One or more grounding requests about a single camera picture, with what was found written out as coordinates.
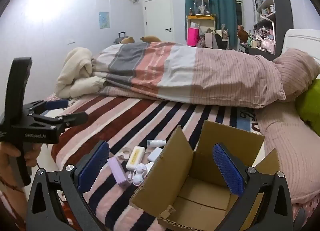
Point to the white headboard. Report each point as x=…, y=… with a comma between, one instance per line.
x=300, y=40

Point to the teal curtain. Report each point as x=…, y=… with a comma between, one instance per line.
x=220, y=0

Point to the white shelf yellow top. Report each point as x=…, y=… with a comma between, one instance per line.
x=200, y=17

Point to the green pillow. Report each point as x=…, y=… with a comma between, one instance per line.
x=308, y=103

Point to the white charger adapter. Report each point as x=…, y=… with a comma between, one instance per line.
x=155, y=154

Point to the mauve paper bag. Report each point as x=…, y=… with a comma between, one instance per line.
x=210, y=40

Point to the glass display case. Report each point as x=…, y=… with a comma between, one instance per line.
x=201, y=5

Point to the dark suitcase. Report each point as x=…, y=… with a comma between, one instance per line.
x=120, y=39

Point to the brown plush toy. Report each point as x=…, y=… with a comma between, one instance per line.
x=127, y=40
x=151, y=38

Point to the clear tape roll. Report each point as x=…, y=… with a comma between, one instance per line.
x=121, y=151

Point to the person's left hand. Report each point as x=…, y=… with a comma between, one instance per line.
x=3, y=153

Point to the brown cardboard box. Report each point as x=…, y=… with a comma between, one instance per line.
x=200, y=196

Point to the cream fluffy blanket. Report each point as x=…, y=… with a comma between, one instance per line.
x=75, y=70

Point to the white round device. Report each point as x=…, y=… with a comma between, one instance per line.
x=137, y=179

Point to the blue wall poster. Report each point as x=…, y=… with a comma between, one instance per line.
x=104, y=20

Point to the pink grey striped duvet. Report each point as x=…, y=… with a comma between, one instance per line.
x=187, y=70

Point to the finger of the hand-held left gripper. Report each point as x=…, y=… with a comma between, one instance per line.
x=72, y=118
x=56, y=104

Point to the person's left forearm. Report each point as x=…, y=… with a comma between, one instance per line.
x=10, y=203

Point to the pink storage box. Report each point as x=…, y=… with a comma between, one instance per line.
x=193, y=37

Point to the white earphone case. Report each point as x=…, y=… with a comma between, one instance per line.
x=140, y=168

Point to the white door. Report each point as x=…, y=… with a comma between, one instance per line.
x=157, y=18

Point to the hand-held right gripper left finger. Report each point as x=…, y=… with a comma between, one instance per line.
x=96, y=166

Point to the purple power bank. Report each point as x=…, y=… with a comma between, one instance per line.
x=118, y=171

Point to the cream power bank yellow label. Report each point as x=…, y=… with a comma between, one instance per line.
x=135, y=158

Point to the dark tall bookshelf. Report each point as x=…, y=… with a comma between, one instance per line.
x=283, y=8

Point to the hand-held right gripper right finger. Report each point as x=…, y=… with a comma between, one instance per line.
x=228, y=171

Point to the small white bottle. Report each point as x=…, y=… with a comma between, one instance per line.
x=156, y=142

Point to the brown bag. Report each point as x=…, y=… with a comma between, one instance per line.
x=242, y=35

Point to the striped fleece blanket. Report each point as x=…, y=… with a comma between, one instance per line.
x=140, y=110

